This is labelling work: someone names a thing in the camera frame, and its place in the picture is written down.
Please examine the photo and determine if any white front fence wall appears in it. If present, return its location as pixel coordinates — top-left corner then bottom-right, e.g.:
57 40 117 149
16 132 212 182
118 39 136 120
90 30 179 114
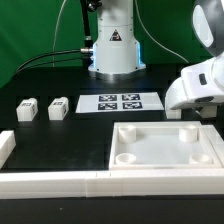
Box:
0 168 224 199

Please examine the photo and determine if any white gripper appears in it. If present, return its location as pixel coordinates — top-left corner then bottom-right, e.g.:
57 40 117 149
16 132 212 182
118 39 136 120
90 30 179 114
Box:
165 56 224 110

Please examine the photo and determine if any white right fence wall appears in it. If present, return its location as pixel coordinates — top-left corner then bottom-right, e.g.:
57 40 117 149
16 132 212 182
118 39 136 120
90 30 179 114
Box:
202 125 224 168

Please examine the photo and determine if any white fence wall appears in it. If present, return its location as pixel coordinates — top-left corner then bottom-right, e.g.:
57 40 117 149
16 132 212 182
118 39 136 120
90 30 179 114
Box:
0 168 224 199
202 125 224 168
0 131 16 169

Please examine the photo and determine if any black vertical hose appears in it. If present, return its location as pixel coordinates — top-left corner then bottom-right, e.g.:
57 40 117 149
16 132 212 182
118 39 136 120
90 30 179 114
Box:
79 0 93 49

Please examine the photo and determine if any white left fence wall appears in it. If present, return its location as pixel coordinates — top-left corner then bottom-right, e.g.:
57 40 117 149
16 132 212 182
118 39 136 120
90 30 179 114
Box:
0 131 16 169

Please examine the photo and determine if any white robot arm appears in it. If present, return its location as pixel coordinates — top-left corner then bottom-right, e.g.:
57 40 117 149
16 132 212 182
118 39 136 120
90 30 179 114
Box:
89 0 224 110

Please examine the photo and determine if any white sheet with markers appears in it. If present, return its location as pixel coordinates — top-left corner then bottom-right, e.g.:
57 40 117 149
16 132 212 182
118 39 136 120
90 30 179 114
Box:
76 92 164 113

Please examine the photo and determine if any black thick cable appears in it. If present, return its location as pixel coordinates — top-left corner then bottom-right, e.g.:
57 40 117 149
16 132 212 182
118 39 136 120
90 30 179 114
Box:
13 48 95 77

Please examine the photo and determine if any grey thin cable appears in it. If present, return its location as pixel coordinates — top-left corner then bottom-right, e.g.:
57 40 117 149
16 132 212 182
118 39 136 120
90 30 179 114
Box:
52 0 68 68

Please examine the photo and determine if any white square tabletop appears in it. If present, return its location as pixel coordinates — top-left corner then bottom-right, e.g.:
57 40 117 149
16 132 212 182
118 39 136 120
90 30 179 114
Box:
109 121 223 170

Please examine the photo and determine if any black thin cable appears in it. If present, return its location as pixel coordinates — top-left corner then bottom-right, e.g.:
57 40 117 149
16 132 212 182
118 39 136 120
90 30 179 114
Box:
13 56 93 77

